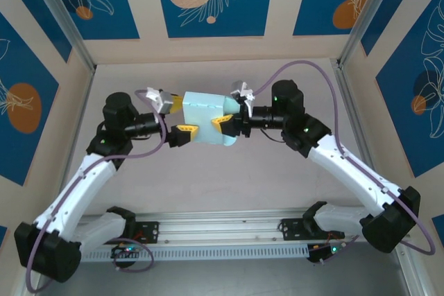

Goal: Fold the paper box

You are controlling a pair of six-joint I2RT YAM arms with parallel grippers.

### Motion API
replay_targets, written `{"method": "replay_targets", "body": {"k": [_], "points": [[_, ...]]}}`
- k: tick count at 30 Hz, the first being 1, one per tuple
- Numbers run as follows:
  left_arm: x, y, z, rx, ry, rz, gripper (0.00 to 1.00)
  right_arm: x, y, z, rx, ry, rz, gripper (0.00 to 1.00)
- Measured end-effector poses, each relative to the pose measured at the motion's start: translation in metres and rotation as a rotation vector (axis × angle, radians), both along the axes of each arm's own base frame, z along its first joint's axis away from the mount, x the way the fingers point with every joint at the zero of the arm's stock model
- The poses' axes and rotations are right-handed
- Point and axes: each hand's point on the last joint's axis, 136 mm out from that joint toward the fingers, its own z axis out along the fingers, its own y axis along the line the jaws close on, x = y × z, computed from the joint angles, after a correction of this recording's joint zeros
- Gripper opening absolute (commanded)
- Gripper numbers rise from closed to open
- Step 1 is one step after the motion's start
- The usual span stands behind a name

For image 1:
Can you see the aluminium table side rail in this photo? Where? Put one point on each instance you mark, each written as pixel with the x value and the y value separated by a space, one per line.
pixel 84 105

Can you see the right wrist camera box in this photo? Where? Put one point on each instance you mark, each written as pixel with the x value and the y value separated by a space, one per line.
pixel 239 87

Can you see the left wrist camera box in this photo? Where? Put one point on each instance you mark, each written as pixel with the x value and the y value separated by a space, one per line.
pixel 163 100

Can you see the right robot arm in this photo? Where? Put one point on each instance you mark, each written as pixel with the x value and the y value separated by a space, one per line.
pixel 360 178

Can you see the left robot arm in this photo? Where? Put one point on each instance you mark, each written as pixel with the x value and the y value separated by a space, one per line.
pixel 69 202

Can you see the light blue paper box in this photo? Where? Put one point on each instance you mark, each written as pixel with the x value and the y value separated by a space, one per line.
pixel 204 119

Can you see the aluminium mounting rail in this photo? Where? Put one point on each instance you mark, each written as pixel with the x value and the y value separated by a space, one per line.
pixel 215 228

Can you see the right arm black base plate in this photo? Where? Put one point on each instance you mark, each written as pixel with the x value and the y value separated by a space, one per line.
pixel 289 228

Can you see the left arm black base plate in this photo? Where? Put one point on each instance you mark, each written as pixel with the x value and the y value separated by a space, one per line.
pixel 151 232

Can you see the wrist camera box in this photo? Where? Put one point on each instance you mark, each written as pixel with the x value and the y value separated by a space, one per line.
pixel 163 100
pixel 239 87

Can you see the aluminium frame post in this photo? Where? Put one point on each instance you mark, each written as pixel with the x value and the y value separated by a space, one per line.
pixel 59 15
pixel 367 8

